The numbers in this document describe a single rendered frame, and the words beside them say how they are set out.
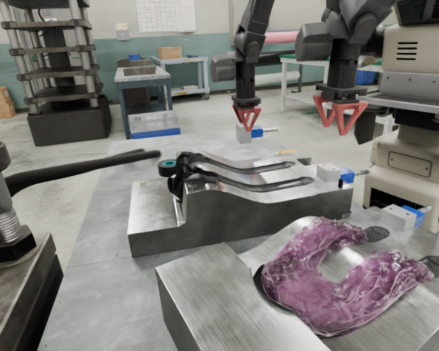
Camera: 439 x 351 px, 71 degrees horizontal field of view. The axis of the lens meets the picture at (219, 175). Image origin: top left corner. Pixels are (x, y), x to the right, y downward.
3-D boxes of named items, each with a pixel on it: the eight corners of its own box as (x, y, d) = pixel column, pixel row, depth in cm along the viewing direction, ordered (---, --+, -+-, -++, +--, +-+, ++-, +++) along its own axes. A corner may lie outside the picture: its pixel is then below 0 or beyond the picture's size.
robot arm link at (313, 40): (381, 17, 53) (367, -11, 57) (315, 19, 53) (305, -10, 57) (355, 72, 64) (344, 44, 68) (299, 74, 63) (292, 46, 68)
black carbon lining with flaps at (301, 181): (290, 166, 87) (293, 134, 84) (319, 191, 73) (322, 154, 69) (166, 183, 81) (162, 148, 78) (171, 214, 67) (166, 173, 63)
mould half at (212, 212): (300, 177, 97) (303, 136, 91) (349, 221, 73) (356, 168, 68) (136, 200, 88) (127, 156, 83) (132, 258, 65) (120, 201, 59)
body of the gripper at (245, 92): (240, 107, 89) (239, 81, 86) (230, 101, 98) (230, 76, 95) (261, 105, 90) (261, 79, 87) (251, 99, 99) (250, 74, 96)
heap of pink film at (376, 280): (350, 227, 61) (356, 191, 58) (449, 282, 47) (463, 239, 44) (240, 276, 50) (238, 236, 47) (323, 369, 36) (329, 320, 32)
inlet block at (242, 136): (274, 134, 103) (274, 118, 100) (280, 138, 98) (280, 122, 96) (236, 139, 101) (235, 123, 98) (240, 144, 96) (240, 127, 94)
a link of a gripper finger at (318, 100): (324, 134, 69) (329, 90, 65) (309, 125, 75) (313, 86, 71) (351, 131, 70) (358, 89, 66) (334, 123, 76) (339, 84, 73)
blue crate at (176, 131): (177, 136, 428) (175, 120, 419) (182, 144, 391) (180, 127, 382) (132, 141, 414) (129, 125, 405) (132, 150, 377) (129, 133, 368)
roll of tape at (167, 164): (159, 178, 101) (157, 168, 100) (157, 169, 108) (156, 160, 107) (183, 175, 103) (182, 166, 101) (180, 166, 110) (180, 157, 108)
